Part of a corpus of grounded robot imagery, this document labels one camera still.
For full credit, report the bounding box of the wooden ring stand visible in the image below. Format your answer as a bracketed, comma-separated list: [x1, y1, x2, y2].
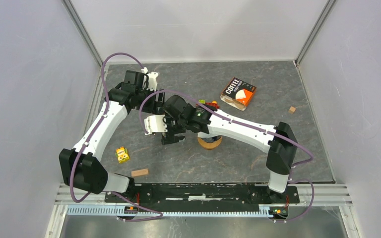
[197, 136, 222, 150]

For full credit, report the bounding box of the orange coffee filter box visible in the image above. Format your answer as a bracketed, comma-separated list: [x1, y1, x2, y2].
[220, 77, 257, 111]

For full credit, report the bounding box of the white paper coffee filter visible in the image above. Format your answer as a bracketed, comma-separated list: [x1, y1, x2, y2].
[197, 132, 221, 141]

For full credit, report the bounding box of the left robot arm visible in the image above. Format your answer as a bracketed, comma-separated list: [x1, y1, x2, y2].
[59, 69, 164, 202]

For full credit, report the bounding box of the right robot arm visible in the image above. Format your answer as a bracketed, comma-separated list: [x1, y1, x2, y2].
[161, 95, 297, 202]

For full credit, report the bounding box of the toy brick car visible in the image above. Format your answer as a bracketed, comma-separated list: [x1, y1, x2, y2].
[198, 100, 220, 109]

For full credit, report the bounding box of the small wooden block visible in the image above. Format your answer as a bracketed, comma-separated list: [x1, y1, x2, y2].
[131, 168, 149, 177]

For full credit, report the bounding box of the yellow juice carton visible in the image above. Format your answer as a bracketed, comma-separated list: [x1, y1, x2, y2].
[116, 146, 130, 164]

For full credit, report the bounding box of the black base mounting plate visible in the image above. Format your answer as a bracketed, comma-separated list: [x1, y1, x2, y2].
[122, 182, 300, 213]

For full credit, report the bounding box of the small wooden cube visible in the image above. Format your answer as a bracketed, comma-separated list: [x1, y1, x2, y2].
[288, 107, 296, 114]

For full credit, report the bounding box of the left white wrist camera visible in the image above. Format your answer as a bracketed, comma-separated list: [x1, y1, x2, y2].
[142, 72, 159, 92]

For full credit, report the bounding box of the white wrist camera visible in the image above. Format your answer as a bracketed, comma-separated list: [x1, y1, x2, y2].
[144, 115, 167, 135]
[142, 72, 159, 92]

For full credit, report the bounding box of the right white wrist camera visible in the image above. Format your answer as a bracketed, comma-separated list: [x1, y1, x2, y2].
[144, 115, 167, 135]

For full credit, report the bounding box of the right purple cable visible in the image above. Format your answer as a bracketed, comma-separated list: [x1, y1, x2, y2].
[138, 90, 316, 224]

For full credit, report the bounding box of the white slotted cable duct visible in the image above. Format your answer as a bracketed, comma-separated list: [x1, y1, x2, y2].
[66, 204, 286, 218]

